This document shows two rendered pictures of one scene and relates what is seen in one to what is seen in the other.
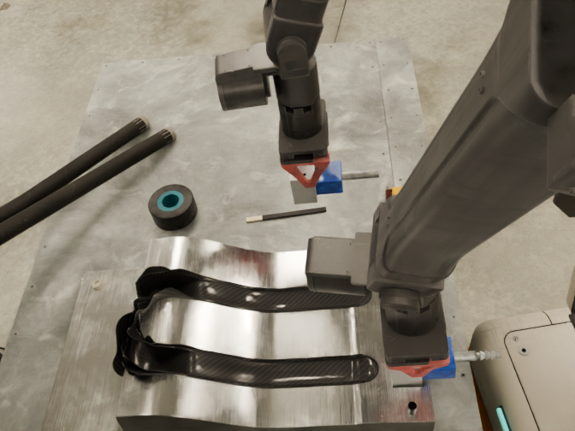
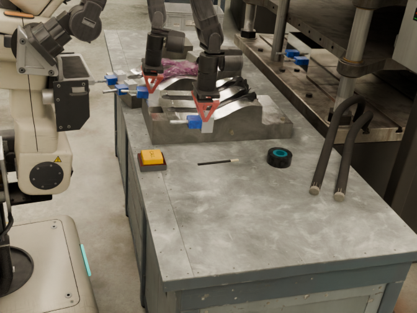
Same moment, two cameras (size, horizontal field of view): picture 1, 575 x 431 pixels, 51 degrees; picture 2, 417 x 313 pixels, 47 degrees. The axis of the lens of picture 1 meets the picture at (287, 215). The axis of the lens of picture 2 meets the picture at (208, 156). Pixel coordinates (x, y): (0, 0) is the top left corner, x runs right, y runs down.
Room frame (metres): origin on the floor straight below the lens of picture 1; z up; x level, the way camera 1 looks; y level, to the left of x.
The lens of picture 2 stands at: (1.85, -0.61, 1.58)
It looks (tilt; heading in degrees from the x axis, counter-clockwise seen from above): 29 degrees down; 154
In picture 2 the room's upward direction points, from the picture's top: 5 degrees clockwise
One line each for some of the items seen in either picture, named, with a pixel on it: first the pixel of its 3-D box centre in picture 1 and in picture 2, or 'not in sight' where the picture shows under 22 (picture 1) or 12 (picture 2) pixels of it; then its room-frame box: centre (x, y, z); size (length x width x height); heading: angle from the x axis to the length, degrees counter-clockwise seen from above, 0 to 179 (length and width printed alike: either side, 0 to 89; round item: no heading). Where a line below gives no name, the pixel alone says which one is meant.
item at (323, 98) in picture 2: not in sight; (347, 74); (-0.05, 1.06, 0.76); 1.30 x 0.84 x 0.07; 171
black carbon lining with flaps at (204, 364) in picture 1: (240, 327); (212, 94); (0.39, 0.09, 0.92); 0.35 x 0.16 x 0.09; 81
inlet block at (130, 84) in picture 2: not in sight; (118, 89); (0.14, -0.19, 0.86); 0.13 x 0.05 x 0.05; 98
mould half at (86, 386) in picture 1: (235, 338); (216, 108); (0.40, 0.10, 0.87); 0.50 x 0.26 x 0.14; 81
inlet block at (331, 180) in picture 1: (334, 177); (190, 122); (0.61, -0.08, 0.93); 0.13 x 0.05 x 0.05; 81
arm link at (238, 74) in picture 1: (260, 65); (221, 50); (0.61, 0.00, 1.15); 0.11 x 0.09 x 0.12; 86
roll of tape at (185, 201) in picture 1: (173, 207); (279, 157); (0.71, 0.20, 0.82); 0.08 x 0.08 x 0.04
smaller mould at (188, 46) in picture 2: not in sight; (170, 48); (-0.40, 0.20, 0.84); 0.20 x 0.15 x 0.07; 81
